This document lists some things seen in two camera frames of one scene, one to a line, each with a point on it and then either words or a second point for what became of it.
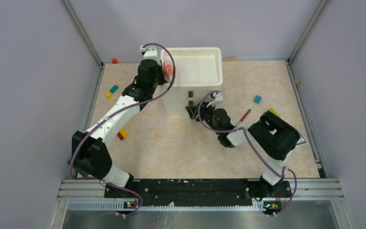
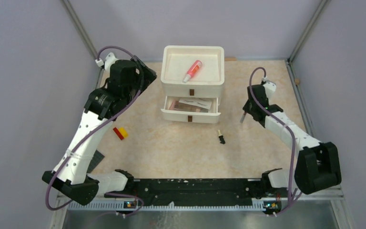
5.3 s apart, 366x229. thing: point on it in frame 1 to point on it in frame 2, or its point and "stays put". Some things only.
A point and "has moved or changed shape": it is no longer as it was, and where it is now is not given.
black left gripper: (163, 80) to (149, 75)
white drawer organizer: (198, 71) has moved or changed shape
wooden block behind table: (230, 59) stays put
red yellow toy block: (122, 134) stays put
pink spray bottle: (168, 70) to (193, 70)
